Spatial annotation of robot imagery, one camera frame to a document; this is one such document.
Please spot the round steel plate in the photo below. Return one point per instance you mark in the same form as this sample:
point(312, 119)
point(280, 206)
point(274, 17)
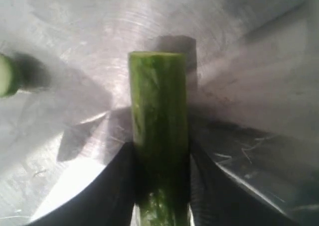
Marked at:
point(252, 84)

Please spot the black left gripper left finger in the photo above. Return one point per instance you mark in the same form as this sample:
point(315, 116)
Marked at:
point(107, 201)

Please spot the green cucumber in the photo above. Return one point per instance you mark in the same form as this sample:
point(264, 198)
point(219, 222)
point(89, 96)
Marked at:
point(160, 137)

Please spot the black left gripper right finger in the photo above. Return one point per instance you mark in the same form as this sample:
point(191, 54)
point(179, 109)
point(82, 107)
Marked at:
point(216, 200)

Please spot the cucumber end piece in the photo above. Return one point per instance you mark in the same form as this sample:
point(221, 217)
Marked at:
point(11, 79)

